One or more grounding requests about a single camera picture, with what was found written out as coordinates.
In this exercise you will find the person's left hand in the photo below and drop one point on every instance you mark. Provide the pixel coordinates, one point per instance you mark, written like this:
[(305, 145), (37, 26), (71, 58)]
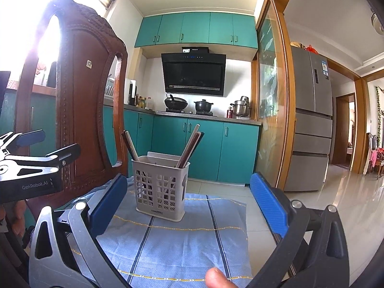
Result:
[(16, 217)]

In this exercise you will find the light wooden chopstick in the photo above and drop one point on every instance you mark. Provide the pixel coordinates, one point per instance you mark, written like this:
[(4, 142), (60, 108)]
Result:
[(132, 145), (194, 131)]

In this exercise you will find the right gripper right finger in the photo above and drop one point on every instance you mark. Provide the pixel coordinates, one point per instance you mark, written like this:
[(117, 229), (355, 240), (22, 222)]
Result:
[(311, 249)]

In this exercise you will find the glass sliding door wooden frame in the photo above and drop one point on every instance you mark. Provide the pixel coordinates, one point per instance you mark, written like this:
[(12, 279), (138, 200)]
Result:
[(273, 93)]

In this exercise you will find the black wok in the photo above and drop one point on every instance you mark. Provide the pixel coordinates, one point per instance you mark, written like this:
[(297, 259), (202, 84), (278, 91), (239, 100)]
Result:
[(175, 103)]

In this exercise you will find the carved wooden chair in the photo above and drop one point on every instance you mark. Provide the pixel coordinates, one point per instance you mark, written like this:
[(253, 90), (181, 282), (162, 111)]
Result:
[(87, 50)]

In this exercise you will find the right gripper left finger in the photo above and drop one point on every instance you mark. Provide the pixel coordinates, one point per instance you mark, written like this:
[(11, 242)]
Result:
[(64, 251)]

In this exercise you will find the teal upper kitchen cabinets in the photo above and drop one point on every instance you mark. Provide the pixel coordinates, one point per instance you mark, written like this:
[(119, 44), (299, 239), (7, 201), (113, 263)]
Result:
[(198, 28)]

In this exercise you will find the dark brown chopstick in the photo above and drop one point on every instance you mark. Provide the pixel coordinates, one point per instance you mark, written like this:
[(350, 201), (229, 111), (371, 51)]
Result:
[(188, 150), (201, 136)]

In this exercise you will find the black range hood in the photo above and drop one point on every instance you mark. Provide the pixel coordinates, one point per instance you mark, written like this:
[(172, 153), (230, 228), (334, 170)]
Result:
[(198, 72)]

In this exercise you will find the steel stock pot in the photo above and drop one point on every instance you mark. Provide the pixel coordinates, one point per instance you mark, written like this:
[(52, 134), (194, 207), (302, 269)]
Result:
[(241, 107)]

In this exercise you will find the blue checked table cloth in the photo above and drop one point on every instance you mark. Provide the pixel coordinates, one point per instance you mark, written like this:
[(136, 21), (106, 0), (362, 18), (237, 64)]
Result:
[(152, 252)]

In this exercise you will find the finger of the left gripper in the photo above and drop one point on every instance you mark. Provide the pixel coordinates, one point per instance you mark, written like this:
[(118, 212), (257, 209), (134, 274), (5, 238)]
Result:
[(65, 156), (30, 138)]

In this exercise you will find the white plastic utensil basket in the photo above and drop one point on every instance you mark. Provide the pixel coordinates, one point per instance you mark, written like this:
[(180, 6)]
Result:
[(160, 186)]

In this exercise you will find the black cooking pot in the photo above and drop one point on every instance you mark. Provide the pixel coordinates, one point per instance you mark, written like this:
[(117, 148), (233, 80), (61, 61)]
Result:
[(203, 106)]

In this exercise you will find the grey refrigerator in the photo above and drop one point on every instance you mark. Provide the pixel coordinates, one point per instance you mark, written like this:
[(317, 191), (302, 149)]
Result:
[(313, 122)]

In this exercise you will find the person's right hand thumb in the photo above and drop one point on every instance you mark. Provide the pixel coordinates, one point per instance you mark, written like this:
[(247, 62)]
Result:
[(216, 279)]

